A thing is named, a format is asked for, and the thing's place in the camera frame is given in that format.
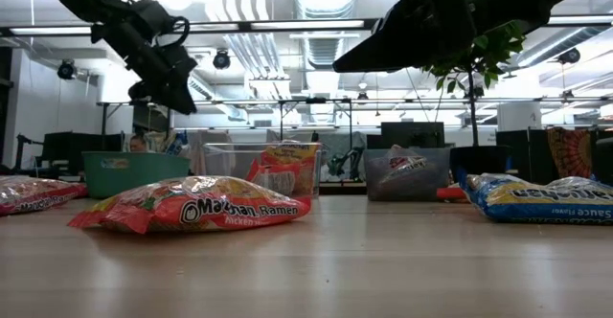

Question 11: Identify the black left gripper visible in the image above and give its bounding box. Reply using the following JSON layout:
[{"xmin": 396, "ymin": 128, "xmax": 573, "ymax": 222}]
[{"xmin": 90, "ymin": 18, "xmax": 198, "ymax": 116}]

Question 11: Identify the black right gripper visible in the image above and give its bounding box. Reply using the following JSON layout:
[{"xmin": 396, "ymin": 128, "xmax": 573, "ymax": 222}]
[{"xmin": 332, "ymin": 0, "xmax": 480, "ymax": 74}]

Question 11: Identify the blue Maruchan noodle pack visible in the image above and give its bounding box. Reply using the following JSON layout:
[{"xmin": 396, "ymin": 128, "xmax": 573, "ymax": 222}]
[
  {"xmin": 461, "ymin": 172, "xmax": 613, "ymax": 225},
  {"xmin": 162, "ymin": 129, "xmax": 191, "ymax": 157}
]

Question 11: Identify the red Maruchan noodle pack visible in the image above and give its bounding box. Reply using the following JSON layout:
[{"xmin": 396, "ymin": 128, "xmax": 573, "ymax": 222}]
[
  {"xmin": 0, "ymin": 173, "xmax": 89, "ymax": 217},
  {"xmin": 377, "ymin": 144, "xmax": 430, "ymax": 185}
]

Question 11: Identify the orange Maruchan noodle pack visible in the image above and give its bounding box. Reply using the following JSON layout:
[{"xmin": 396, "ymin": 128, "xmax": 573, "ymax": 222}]
[
  {"xmin": 261, "ymin": 142, "xmax": 321, "ymax": 198},
  {"xmin": 67, "ymin": 174, "xmax": 313, "ymax": 236},
  {"xmin": 435, "ymin": 185, "xmax": 469, "ymax": 202},
  {"xmin": 245, "ymin": 158, "xmax": 299, "ymax": 197}
]

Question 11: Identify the black jointed lamp arm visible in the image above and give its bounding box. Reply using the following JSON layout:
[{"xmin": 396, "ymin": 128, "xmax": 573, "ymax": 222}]
[{"xmin": 13, "ymin": 133, "xmax": 45, "ymax": 171}]

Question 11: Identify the person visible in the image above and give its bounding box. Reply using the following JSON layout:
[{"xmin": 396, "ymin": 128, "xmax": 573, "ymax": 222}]
[{"xmin": 127, "ymin": 134, "xmax": 148, "ymax": 153}]

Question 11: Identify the black ceiling spotlight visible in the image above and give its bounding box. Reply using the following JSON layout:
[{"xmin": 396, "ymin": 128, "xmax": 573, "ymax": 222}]
[
  {"xmin": 56, "ymin": 57, "xmax": 79, "ymax": 81},
  {"xmin": 556, "ymin": 47, "xmax": 582, "ymax": 66},
  {"xmin": 212, "ymin": 48, "xmax": 233, "ymax": 71}
]

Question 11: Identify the teal plastic bin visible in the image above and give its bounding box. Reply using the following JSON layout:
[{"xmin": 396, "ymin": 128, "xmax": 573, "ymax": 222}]
[{"xmin": 80, "ymin": 150, "xmax": 192, "ymax": 200}]

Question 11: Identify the clear plastic bin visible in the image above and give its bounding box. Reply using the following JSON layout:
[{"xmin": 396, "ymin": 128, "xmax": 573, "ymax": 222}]
[{"xmin": 202, "ymin": 141, "xmax": 323, "ymax": 199}]

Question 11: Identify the black desk equipment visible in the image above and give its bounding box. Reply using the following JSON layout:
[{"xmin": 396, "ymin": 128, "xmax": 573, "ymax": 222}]
[{"xmin": 40, "ymin": 130, "xmax": 125, "ymax": 175}]

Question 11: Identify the smoky grey plastic bin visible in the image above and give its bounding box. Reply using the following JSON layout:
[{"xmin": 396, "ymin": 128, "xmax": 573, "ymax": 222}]
[{"xmin": 362, "ymin": 147, "xmax": 452, "ymax": 203}]

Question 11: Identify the white pillar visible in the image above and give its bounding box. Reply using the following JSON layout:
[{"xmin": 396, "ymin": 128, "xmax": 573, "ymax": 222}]
[{"xmin": 496, "ymin": 101, "xmax": 543, "ymax": 132}]

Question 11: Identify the black office partition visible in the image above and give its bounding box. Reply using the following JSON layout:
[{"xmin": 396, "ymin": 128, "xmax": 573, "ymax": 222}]
[{"xmin": 495, "ymin": 128, "xmax": 550, "ymax": 180}]

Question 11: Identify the orange patterned cloth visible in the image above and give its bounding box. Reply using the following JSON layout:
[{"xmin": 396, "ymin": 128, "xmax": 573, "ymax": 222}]
[{"xmin": 545, "ymin": 125, "xmax": 597, "ymax": 180}]

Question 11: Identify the silver ventilation duct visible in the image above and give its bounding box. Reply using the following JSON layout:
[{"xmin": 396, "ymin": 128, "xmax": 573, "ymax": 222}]
[{"xmin": 290, "ymin": 0, "xmax": 361, "ymax": 125}]

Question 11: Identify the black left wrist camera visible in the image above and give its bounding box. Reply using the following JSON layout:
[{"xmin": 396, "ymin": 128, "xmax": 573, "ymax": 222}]
[{"xmin": 128, "ymin": 0, "xmax": 176, "ymax": 39}]

